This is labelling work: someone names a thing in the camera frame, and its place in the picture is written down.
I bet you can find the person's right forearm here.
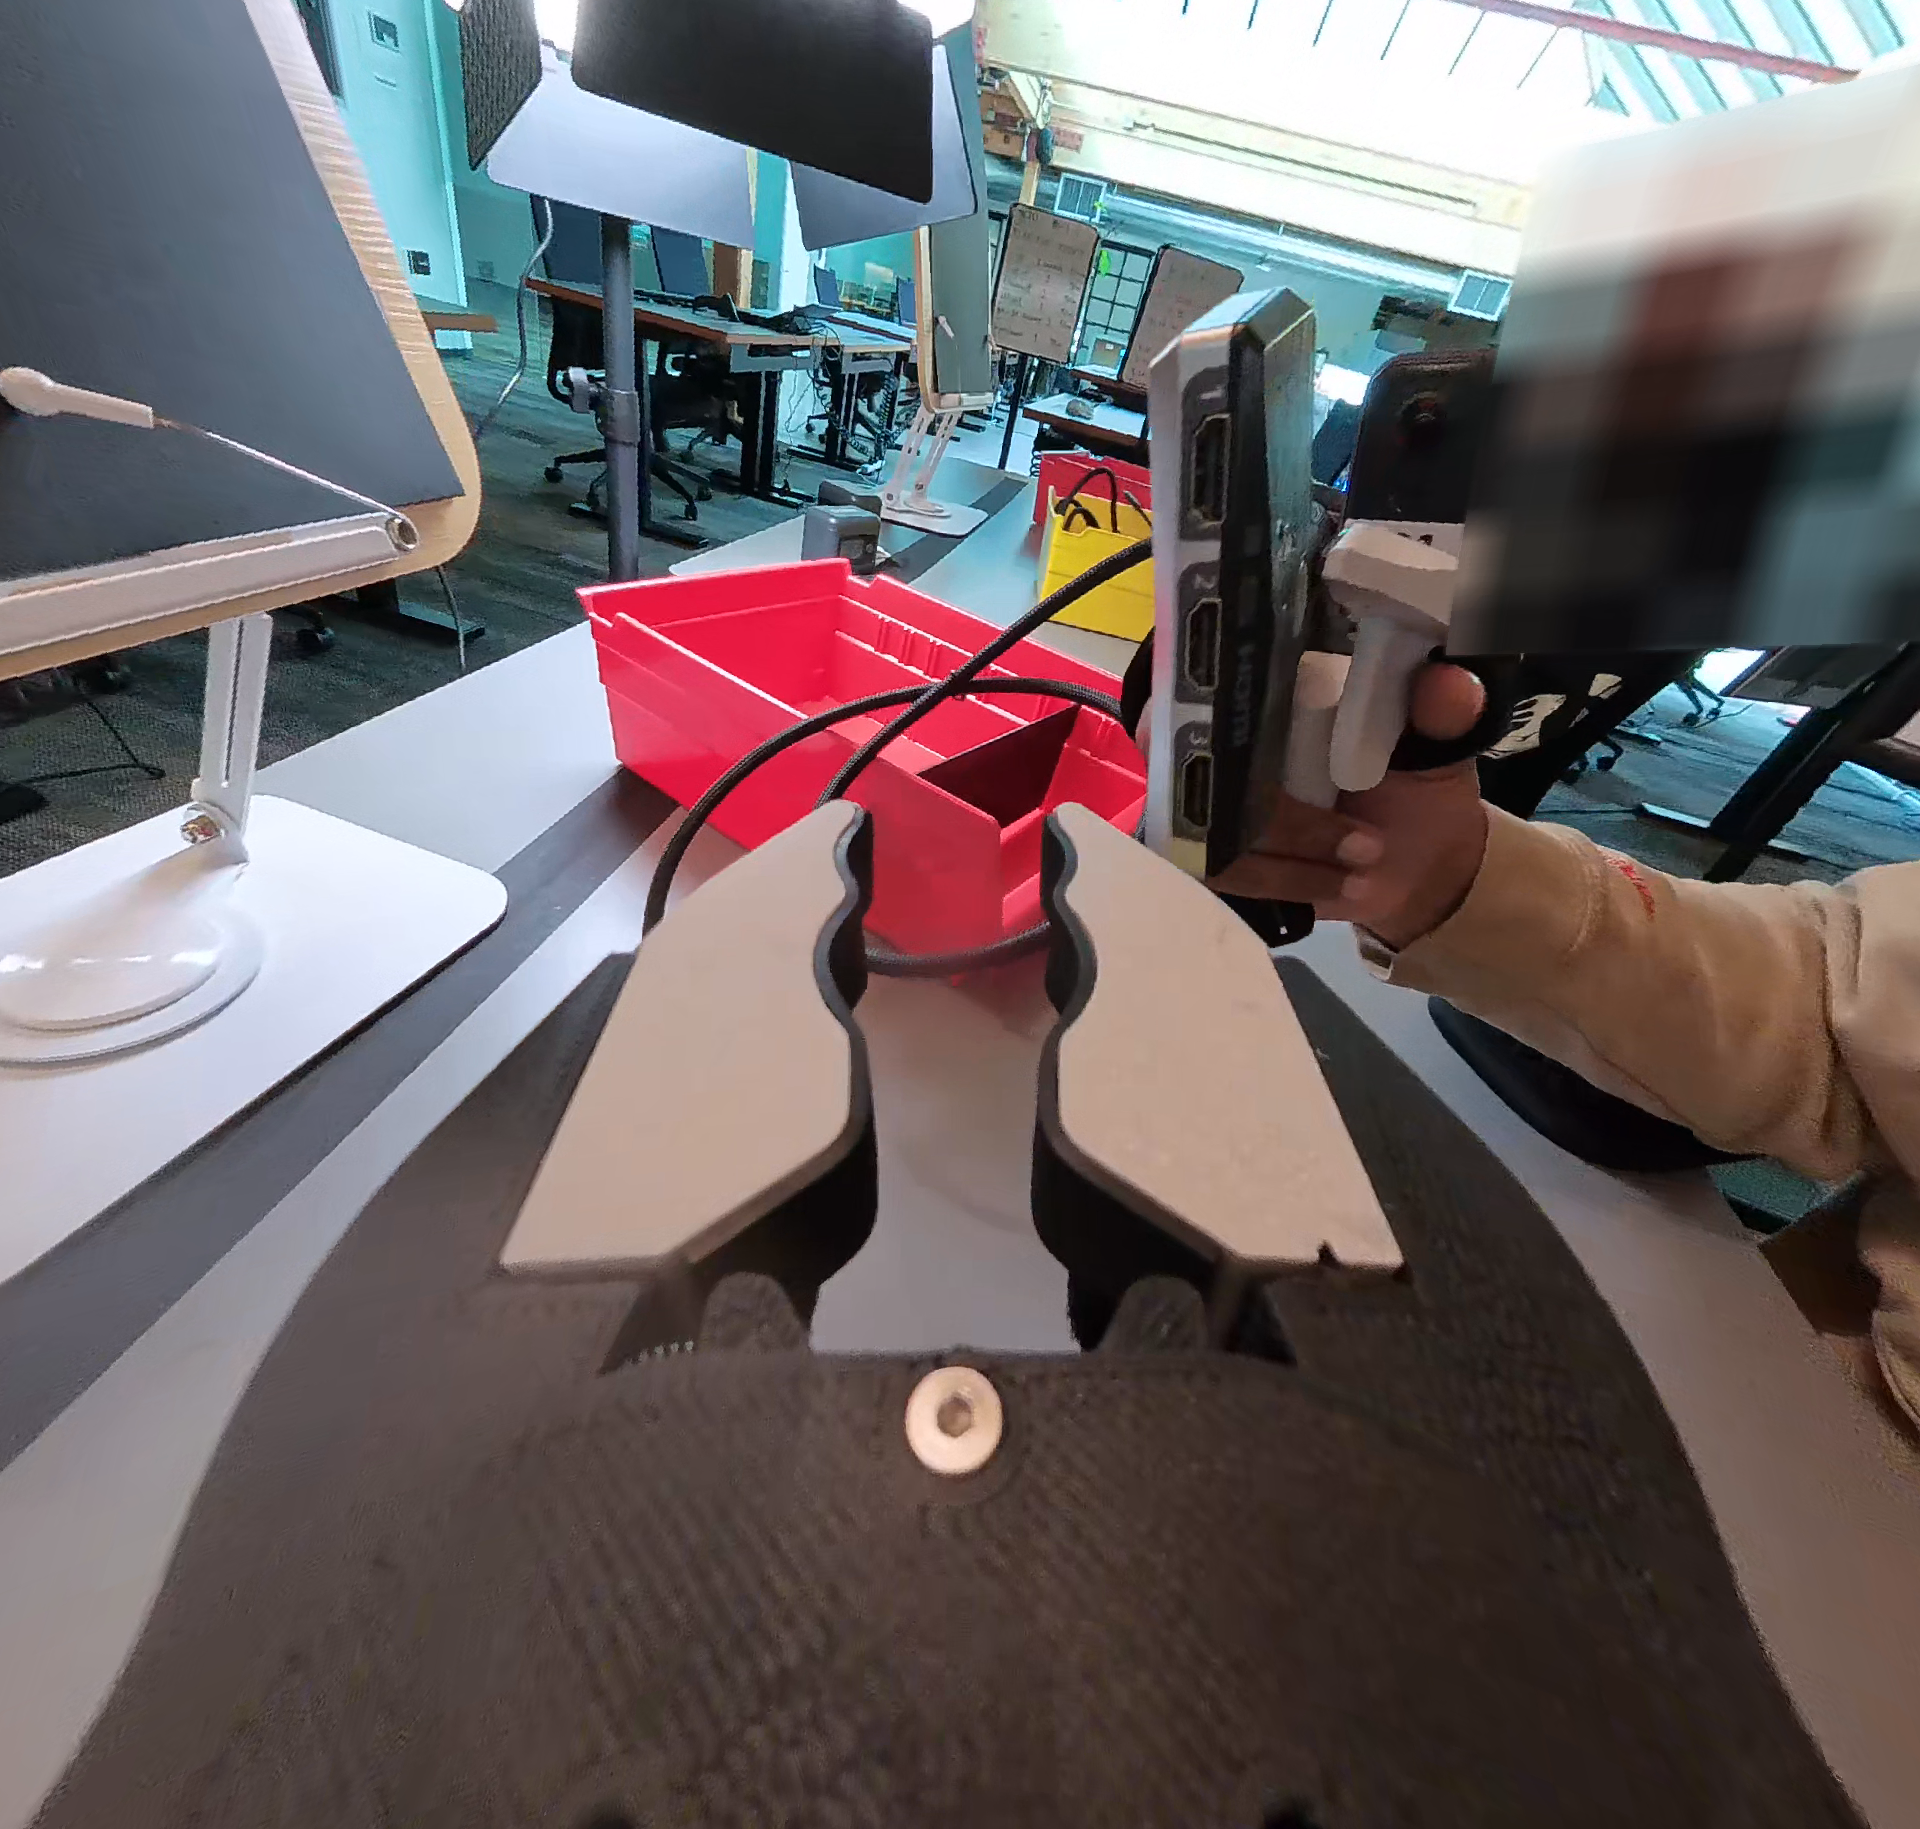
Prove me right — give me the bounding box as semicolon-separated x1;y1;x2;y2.
1357;795;1920;1188

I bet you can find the person's beige hoodie torso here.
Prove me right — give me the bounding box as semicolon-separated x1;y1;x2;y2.
1755;1161;1920;1433

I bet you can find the black bin divider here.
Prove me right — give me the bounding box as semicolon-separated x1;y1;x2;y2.
915;705;1084;829

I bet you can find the person's right hand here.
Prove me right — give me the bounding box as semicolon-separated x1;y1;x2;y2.
1135;660;1490;949

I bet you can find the studio light panel on stand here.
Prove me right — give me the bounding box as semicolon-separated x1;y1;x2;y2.
435;0;994;587

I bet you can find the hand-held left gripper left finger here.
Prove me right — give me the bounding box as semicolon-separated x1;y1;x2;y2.
496;801;882;1332

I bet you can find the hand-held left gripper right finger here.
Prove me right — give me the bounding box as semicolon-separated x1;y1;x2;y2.
1032;801;1410;1315

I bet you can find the thick black braided switch cable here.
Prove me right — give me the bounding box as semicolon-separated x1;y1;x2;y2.
645;536;1157;985

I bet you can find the yellow plastic bin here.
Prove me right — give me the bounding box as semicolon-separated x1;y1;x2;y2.
1037;486;1157;641

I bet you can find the black silver hdmi switch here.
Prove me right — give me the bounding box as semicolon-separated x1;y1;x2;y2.
1144;285;1325;882

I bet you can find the black chair armrest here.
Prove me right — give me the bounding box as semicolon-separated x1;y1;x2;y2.
1425;992;1763;1174

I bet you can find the whiteboard on stand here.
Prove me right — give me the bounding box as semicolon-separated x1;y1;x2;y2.
1116;247;1247;392
991;200;1104;361

